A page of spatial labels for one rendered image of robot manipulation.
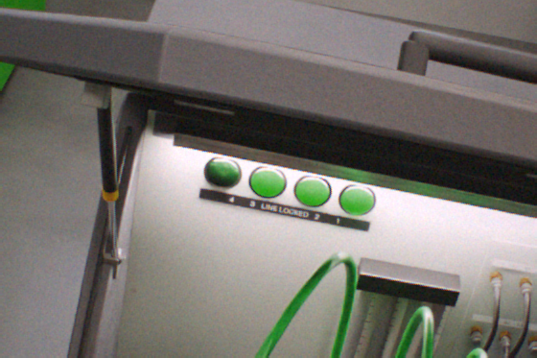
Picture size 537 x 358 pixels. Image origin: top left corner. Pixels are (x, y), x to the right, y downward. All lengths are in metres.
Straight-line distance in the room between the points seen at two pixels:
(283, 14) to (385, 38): 0.15
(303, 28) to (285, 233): 0.30
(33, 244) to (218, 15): 2.07
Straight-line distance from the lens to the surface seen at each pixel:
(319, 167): 1.60
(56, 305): 3.53
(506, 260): 1.72
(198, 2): 1.81
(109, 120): 1.30
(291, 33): 1.77
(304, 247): 1.70
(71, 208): 3.92
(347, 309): 1.64
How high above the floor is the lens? 2.27
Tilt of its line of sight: 32 degrees down
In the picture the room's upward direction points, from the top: 12 degrees clockwise
